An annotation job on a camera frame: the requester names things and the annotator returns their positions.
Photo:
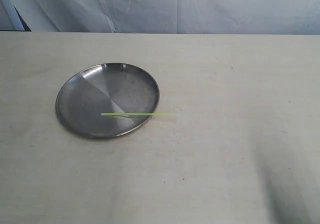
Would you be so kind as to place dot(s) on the thin green stick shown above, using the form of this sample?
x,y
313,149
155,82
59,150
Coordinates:
x,y
138,114

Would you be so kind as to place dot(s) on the round stainless steel plate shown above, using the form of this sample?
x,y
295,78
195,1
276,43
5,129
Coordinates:
x,y
106,88

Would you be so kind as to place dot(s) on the white backdrop cloth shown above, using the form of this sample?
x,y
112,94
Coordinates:
x,y
286,17

